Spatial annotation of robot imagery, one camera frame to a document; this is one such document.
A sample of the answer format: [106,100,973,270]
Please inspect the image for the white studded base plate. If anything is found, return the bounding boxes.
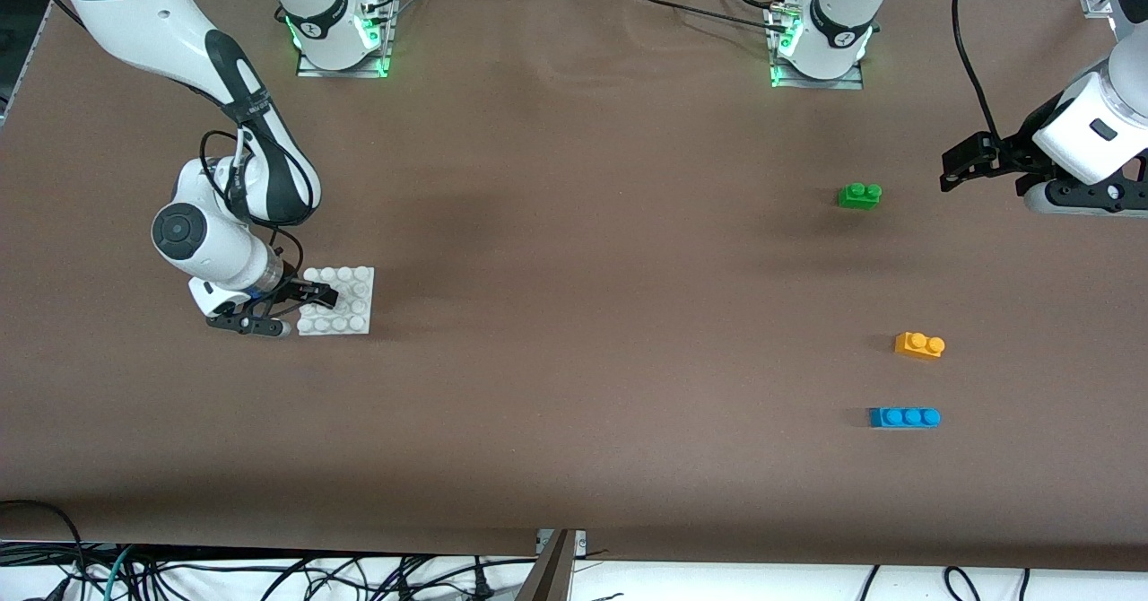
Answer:
[297,266,376,337]

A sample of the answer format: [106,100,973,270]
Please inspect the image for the yellow toy block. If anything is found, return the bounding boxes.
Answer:
[894,332,946,361]

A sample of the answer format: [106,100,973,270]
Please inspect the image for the blue toy block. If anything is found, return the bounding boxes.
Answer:
[868,406,942,430]

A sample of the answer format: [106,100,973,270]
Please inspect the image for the brown paper table cover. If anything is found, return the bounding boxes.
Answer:
[0,0,1148,573]

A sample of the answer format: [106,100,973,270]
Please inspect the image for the grey slanted beam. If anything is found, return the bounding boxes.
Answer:
[516,529,575,601]

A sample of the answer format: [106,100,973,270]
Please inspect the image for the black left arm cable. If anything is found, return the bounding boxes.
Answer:
[949,0,1000,140]

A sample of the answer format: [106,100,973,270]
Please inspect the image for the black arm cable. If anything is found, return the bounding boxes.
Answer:
[949,0,1000,140]
[198,128,320,293]

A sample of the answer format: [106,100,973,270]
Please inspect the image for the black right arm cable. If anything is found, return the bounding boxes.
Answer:
[198,128,320,293]

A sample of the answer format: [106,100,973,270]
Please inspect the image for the black looped floor cable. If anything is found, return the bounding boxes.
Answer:
[0,500,89,601]

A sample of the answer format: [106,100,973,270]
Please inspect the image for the black floor cable tangle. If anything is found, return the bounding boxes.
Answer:
[126,552,539,601]

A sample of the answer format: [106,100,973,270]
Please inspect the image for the teal floor cable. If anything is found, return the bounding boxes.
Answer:
[101,545,137,601]

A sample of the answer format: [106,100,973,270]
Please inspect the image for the black cable across table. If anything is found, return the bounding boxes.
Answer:
[619,0,790,32]

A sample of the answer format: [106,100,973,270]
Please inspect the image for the curled black floor cable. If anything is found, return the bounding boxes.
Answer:
[942,565,985,601]

